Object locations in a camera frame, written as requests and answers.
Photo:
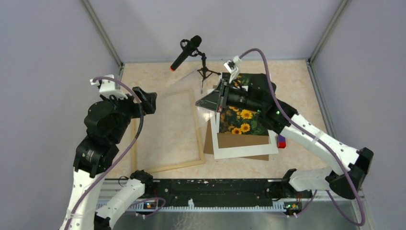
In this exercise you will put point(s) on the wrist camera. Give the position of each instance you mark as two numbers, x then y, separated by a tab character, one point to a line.
108	88
232	66

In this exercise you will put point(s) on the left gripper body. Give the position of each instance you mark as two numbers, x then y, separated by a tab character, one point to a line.
128	108

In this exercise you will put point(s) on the aluminium rail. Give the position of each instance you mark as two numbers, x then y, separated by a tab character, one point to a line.
149	205

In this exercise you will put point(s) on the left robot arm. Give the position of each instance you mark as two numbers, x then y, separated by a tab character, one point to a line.
106	123

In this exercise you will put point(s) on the black tripod stand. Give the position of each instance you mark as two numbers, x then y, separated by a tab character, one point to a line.
204	71

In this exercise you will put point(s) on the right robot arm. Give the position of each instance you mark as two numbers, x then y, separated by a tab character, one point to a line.
346	168

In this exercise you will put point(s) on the red blue block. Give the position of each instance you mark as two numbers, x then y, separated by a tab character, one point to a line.
281	142

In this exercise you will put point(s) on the sunflower photo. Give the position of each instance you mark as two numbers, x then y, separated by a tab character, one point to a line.
242	81
241	122

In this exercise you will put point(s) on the black microphone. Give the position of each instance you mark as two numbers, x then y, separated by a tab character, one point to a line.
189	49

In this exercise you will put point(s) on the sunflower photo rear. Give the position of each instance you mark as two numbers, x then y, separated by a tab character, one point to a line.
242	81

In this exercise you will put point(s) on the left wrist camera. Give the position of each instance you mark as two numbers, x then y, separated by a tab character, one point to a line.
108	88

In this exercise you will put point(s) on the white mat board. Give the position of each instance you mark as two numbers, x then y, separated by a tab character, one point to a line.
236	146

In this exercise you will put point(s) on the wooden picture frame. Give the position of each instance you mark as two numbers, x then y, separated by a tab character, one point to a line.
171	137

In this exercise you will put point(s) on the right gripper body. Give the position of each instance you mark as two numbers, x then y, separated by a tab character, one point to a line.
230	97

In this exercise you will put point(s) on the sunflower photo front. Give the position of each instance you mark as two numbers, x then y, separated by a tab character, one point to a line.
241	122

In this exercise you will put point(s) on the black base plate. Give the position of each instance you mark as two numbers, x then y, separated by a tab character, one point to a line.
223	192

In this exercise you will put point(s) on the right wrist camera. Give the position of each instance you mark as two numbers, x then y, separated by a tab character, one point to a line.
232	66

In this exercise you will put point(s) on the brown backing board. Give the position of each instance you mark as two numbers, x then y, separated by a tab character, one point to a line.
208	148

